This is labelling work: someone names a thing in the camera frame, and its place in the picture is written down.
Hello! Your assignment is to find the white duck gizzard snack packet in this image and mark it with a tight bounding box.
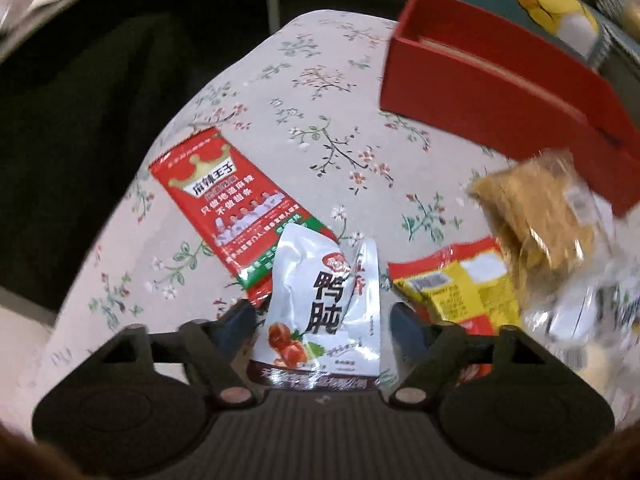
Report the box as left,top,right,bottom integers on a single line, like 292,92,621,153
247,224,381,391

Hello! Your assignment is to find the red spicy strip snack packet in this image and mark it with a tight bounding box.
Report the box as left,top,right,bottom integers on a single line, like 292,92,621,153
150,128,335,306

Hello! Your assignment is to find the clear bag of fried crisps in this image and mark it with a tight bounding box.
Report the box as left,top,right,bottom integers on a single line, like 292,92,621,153
468,151,612,310

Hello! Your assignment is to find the yellow red snack packet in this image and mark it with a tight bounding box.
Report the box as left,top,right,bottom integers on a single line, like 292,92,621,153
387,236,524,380

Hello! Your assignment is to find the clear packet with white label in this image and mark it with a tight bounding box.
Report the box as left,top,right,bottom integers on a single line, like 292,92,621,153
518,244,639,349

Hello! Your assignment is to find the floral tablecloth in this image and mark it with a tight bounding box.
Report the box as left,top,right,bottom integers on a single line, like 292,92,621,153
1,10,508,432

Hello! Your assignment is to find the red rectangular storage box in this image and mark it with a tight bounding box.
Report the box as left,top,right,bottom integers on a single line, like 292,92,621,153
380,0,639,216

